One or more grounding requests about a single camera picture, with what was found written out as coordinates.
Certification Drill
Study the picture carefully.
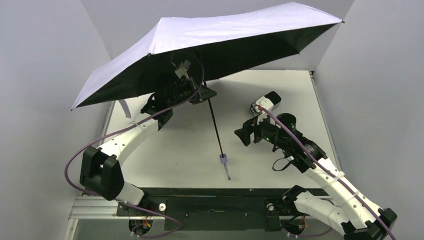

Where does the lilac folding umbrella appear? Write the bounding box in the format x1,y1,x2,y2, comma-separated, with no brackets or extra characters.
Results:
70,1,345,182

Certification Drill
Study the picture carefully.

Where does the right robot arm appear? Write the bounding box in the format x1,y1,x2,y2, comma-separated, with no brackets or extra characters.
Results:
234,113,398,240

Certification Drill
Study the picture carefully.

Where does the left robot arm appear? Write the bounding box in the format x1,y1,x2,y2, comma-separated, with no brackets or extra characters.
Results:
79,76,217,205

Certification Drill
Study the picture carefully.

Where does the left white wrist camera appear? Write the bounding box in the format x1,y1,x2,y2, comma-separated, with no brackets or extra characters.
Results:
174,60,191,81

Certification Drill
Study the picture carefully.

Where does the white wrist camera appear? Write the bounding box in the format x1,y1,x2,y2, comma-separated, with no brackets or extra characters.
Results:
174,60,191,81
249,91,282,116

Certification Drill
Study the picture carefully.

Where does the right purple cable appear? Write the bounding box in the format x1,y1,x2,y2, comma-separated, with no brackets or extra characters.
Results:
256,105,398,240

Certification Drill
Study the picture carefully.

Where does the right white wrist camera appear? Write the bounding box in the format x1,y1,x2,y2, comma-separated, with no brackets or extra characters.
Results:
249,91,282,116

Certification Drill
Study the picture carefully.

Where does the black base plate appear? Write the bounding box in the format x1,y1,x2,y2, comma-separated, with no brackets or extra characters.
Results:
115,187,316,232

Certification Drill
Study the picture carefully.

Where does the aluminium rail frame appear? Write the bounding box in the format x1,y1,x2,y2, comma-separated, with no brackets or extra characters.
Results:
67,195,368,220

